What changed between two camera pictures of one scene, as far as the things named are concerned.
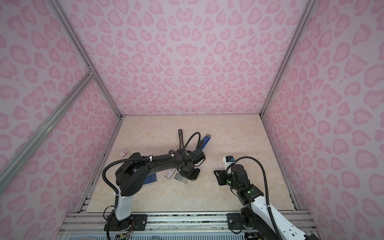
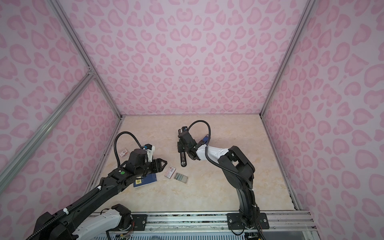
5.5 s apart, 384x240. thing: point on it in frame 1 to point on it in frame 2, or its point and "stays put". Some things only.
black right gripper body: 228,180 to 186,147
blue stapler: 206,139 stays put
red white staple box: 169,173 stays put
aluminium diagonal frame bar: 21,155 stays put
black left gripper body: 193,173 to 150,167
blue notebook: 150,179 stays put
